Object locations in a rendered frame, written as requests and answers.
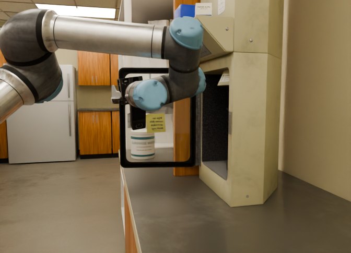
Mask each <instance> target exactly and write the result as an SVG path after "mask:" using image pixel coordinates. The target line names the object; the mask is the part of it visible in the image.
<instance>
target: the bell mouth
mask: <svg viewBox="0 0 351 253"><path fill-rule="evenodd" d="M218 86H229V69H227V70H224V72H223V74H222V76H221V78H220V81H219V83H218Z"/></svg>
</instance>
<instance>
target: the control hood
mask: <svg viewBox="0 0 351 253"><path fill-rule="evenodd" d="M194 18H195V19H197V20H198V21H199V22H200V23H201V24H202V25H203V29H204V33H203V44H204V45H205V46H206V48H207V49H208V50H209V51H210V52H211V54H210V55H207V56H204V57H202V58H200V63H201V62H204V61H207V60H209V59H212V58H216V57H219V56H222V55H225V54H228V53H232V52H233V29H234V18H233V17H223V16H206V15H196V16H195V17H194Z"/></svg>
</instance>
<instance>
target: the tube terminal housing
mask: <svg viewBox="0 0 351 253"><path fill-rule="evenodd" d="M201 3H212V16H223V17H233V18H234V29H233V52H232V53H228V54H225V55H222V56H219V57H216V58H212V59H209V60H207V61H204V62H201V63H200V69H202V71H203V73H204V74H211V75H222V74H223V72H224V70H227V69H229V111H230V112H232V126H231V135H230V134H228V160H227V161H228V177H227V180H224V179H223V178H221V177H220V176H219V175H217V174H216V173H215V172H213V171H212V170H210V169H209V168H208V167H207V166H205V165H204V164H203V163H202V109H201V166H199V178H200V179H201V180H202V181H203V182H204V183H205V184H206V185H207V186H208V187H209V188H210V189H211V190H213V191H214V192H215V193H216V194H217V195H218V196H219V197H220V198H221V199H222V200H223V201H224V202H226V203H227V204H228V205H229V206H230V207H239V206H250V205H256V204H263V203H264V202H265V201H266V200H267V199H268V197H269V196H270V195H271V194H272V193H273V191H274V190H275V189H276V188H277V181H278V152H279V122H280V92H281V77H282V46H283V16H284V0H225V11H224V12H223V13H221V14H220V15H218V0H201Z"/></svg>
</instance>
